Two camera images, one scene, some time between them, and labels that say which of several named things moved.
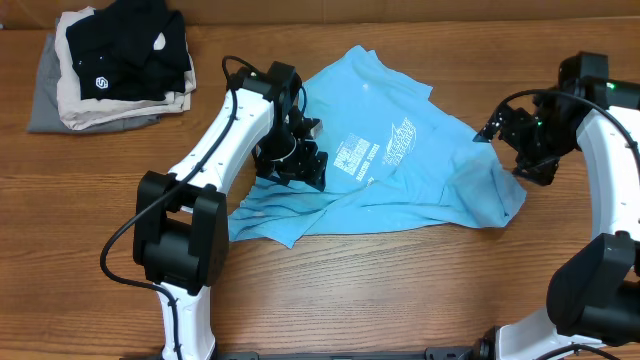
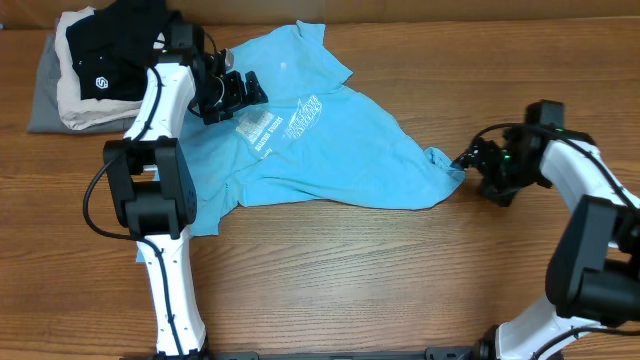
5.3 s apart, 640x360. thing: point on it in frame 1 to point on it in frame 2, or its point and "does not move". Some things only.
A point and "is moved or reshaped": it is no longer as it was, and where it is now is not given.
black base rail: [439, 353] does not move
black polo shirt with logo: [130, 50] does not move
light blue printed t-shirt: [393, 156] is moved or reshaped
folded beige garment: [83, 114] does not move
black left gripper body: [289, 157] to [222, 95]
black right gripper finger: [486, 134] to [470, 159]
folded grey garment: [45, 113] does not move
